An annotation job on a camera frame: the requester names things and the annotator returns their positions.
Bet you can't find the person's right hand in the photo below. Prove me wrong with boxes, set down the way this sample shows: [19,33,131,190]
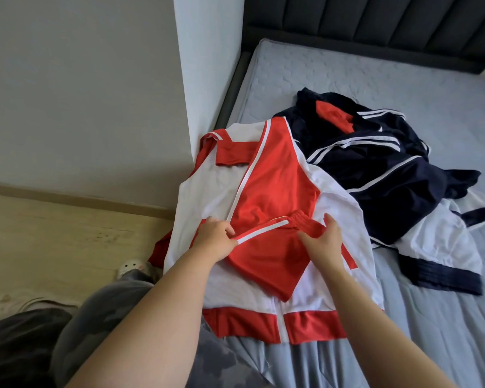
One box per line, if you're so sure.
[297,212,345,273]

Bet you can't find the person's left hand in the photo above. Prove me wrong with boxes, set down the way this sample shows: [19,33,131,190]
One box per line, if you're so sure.
[190,218,239,265]

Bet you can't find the red and white jacket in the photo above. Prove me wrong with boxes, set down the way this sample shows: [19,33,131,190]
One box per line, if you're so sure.
[148,117,385,346]

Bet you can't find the red and navy sports jacket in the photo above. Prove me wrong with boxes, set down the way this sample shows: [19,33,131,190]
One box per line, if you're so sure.
[273,87,482,246]

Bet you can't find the white and navy garment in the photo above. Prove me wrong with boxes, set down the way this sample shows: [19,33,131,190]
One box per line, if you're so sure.
[370,188,485,296]

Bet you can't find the grey quilted bed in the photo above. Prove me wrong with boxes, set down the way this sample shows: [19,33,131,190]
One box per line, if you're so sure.
[214,38,485,388]

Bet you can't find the person's left forearm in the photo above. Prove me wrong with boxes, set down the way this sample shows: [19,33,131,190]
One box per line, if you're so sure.
[65,250,227,388]

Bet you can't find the person's right forearm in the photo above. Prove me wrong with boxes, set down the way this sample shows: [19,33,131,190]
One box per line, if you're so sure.
[319,262,458,388]

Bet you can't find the person's white clog shoe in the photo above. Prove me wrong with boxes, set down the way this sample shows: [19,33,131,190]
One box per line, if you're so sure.
[115,258,150,280]
[0,296,80,316]

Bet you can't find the dark grey upholstered headboard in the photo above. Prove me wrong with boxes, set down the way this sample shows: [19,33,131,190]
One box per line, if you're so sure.
[241,0,485,75]

